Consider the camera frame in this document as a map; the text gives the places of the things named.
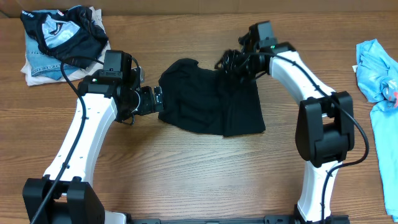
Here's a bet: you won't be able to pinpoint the light blue garment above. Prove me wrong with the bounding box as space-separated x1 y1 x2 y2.
356 39 397 222

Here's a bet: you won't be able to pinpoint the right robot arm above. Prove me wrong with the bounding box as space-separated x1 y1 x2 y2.
215 21 354 223

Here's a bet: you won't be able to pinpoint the black and grey jersey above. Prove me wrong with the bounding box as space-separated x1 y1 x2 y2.
20 6 108 68

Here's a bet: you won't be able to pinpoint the black t-shirt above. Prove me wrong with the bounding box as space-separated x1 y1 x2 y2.
159 58 266 137

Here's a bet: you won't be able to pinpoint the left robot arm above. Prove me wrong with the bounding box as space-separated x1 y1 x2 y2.
22 50 164 223

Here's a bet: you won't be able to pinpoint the folded white cloth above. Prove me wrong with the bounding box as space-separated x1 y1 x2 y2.
21 7 111 86

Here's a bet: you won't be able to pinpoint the folded blue denim jeans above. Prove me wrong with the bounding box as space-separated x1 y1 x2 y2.
21 11 83 80

